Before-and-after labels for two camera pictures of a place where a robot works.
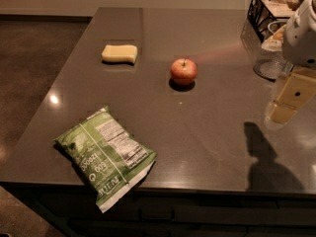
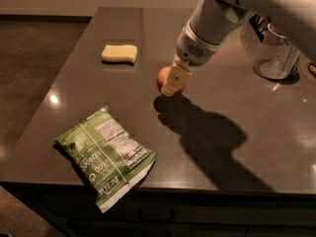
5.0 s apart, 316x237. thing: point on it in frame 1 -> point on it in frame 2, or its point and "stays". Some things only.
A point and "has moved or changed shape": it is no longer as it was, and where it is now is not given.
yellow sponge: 122,52 stays
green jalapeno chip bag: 106,155 stays
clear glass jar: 263,44 stays
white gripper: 301,39 -> 192,48
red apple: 183,71 has moved or changed shape
